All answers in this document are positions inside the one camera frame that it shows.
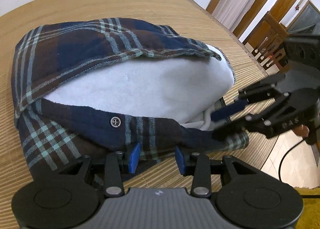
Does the navy brown plaid shirt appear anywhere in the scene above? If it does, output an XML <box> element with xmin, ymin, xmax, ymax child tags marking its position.
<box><xmin>11</xmin><ymin>18</ymin><xmax>249</xmax><ymax>178</ymax></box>

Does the person's right hand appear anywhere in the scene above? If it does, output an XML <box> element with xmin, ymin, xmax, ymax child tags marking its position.
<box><xmin>292</xmin><ymin>125</ymin><xmax>309</xmax><ymax>138</ymax></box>

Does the wooden chair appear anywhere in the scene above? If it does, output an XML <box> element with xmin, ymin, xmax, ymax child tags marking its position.
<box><xmin>242</xmin><ymin>11</ymin><xmax>289</xmax><ymax>73</ymax></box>

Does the yellow fleece sleeve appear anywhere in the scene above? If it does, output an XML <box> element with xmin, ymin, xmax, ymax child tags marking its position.
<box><xmin>295</xmin><ymin>187</ymin><xmax>320</xmax><ymax>229</ymax></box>

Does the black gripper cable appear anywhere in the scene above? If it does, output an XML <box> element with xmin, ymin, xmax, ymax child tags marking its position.
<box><xmin>278</xmin><ymin>138</ymin><xmax>309</xmax><ymax>185</ymax></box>

